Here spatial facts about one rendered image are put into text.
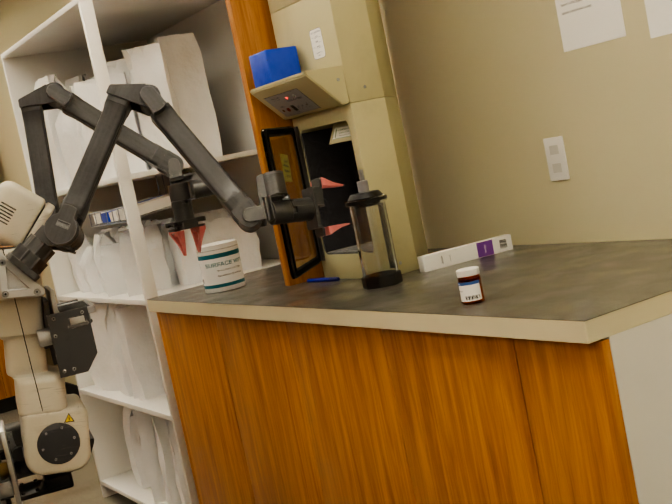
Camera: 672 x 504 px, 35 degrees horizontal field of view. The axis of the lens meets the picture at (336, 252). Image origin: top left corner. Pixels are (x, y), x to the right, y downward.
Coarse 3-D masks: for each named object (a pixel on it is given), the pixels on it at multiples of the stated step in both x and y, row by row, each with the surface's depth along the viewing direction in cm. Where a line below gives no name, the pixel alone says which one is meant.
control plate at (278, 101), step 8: (296, 88) 279; (272, 96) 291; (280, 96) 288; (288, 96) 286; (296, 96) 283; (304, 96) 281; (272, 104) 296; (280, 104) 293; (288, 104) 291; (296, 104) 288; (304, 104) 286; (312, 104) 283; (288, 112) 296; (296, 112) 293
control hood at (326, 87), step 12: (312, 72) 270; (324, 72) 272; (336, 72) 274; (276, 84) 283; (288, 84) 279; (300, 84) 276; (312, 84) 272; (324, 84) 272; (336, 84) 274; (264, 96) 294; (312, 96) 279; (324, 96) 275; (336, 96) 274; (324, 108) 282
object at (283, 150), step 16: (272, 144) 279; (288, 144) 294; (288, 160) 291; (288, 176) 288; (288, 192) 286; (288, 224) 280; (304, 224) 296; (304, 240) 293; (288, 256) 276; (304, 256) 290
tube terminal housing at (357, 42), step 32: (320, 0) 277; (352, 0) 277; (288, 32) 294; (352, 32) 277; (384, 32) 298; (320, 64) 284; (352, 64) 277; (384, 64) 290; (352, 96) 276; (384, 96) 282; (320, 128) 304; (352, 128) 278; (384, 128) 281; (384, 160) 281; (384, 192) 281; (416, 224) 294; (352, 256) 292; (416, 256) 286
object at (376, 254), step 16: (352, 208) 265; (368, 208) 263; (384, 208) 266; (352, 224) 267; (368, 224) 263; (384, 224) 265; (368, 240) 264; (384, 240) 265; (368, 256) 265; (384, 256) 265; (368, 272) 266; (384, 272) 265
